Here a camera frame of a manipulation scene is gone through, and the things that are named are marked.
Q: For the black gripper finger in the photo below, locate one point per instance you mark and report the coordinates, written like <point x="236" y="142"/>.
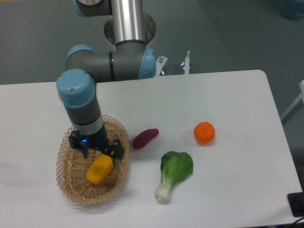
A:
<point x="79" y="142"/>
<point x="115" y="151"/>

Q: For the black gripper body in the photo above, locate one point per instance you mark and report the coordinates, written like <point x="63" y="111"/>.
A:
<point x="96" y="141"/>

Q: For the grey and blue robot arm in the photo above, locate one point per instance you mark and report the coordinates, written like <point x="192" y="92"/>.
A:
<point x="84" y="68"/>

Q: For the woven wicker basket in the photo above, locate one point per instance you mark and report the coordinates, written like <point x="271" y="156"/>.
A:
<point x="72" y="168"/>

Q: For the purple sweet potato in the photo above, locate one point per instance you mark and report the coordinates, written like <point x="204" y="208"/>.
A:
<point x="142" y="139"/>

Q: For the green bok choy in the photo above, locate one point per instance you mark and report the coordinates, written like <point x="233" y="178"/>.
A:
<point x="175" y="168"/>

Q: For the orange tangerine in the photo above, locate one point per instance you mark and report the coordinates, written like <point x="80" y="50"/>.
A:
<point x="204" y="132"/>

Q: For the black device at table edge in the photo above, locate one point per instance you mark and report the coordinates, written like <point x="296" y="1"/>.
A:
<point x="296" y="203"/>

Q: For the blue water jug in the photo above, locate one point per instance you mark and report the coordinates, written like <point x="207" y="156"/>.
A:
<point x="293" y="9"/>

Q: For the white furniture frame at right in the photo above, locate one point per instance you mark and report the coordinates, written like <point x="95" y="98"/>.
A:
<point x="294" y="107"/>

